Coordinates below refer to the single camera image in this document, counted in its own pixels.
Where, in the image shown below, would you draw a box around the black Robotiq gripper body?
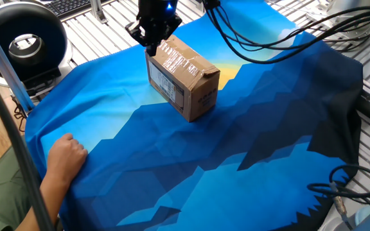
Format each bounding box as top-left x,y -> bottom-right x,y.
137,0 -> 179,37

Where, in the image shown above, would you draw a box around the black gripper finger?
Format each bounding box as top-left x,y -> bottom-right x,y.
125,20 -> 157,57
154,15 -> 184,49

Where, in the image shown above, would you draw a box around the brown cardboard shipping box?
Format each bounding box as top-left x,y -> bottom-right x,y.
145,34 -> 221,123

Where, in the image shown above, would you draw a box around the person's bare forearm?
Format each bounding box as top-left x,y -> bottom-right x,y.
14,175 -> 73,231

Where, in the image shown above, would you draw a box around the person's bare hand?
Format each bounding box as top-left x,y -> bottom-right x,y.
46,133 -> 89,187

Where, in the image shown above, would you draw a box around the black computer keyboard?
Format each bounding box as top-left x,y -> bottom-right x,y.
43,0 -> 109,19

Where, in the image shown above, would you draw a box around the blue mountain landscape cloth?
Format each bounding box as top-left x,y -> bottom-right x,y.
24,0 -> 364,231

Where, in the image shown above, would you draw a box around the short aluminium bracket post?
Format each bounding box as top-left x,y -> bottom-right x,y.
90,0 -> 109,25

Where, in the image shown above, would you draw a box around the black round ring lamp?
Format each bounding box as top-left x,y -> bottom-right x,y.
0,1 -> 73,97

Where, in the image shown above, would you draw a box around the silver aluminium frame post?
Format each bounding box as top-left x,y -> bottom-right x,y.
0,12 -> 35,113

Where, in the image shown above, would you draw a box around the thick dark grey hose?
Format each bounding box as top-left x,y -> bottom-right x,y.
0,62 -> 56,231

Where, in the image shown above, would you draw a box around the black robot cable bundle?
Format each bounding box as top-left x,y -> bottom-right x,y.
202,0 -> 370,65

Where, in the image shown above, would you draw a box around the black cable with metal plug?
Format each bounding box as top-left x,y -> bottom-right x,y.
306,164 -> 370,222

